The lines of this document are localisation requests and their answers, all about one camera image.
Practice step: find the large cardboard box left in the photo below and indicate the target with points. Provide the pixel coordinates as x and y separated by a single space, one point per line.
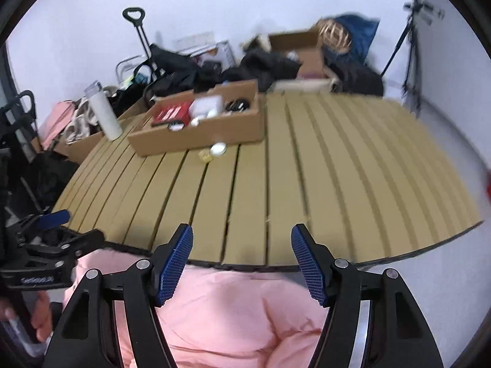
79 150

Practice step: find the red printed box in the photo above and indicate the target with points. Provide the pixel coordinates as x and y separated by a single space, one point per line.
175 112

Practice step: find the pink white packet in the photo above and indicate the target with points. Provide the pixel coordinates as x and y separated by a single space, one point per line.
175 126

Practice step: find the brown cardboard tray box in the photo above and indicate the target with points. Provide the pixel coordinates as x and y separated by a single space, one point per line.
234 128

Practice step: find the black trolley handle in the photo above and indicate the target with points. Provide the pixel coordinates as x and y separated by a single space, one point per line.
135 16

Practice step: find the small white round jar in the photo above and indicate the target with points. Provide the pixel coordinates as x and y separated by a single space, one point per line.
218 149

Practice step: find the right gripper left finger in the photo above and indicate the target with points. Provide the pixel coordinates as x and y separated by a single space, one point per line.
86 335

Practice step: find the pink trousers lap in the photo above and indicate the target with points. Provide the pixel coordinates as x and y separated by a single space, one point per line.
231 319

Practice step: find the pink backpack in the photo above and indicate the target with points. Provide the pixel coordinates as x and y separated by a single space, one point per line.
58 119

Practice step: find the black suitcase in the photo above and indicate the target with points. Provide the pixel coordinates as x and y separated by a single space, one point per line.
354 77

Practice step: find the white thermos bottle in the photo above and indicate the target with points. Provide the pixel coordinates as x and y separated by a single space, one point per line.
101 107

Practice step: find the black clothes pile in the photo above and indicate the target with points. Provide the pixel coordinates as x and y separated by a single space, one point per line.
181 73

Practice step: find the blue bag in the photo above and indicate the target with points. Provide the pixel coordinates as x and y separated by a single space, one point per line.
362 31

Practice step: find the translucent white plastic box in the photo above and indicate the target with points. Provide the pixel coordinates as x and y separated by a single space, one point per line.
206 106

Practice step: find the open brown cardboard box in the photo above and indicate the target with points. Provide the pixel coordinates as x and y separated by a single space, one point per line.
305 44

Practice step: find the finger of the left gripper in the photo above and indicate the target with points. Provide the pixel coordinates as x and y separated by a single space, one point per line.
57 244
42 222

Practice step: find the person left hand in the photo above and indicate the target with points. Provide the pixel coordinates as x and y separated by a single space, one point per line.
41 317

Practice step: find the black camera tripod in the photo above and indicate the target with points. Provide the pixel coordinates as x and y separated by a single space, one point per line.
413 82

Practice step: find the gold label small box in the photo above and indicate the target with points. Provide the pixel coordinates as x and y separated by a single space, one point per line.
205 156

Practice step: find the white printed carton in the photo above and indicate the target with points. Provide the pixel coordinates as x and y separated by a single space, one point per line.
220 52

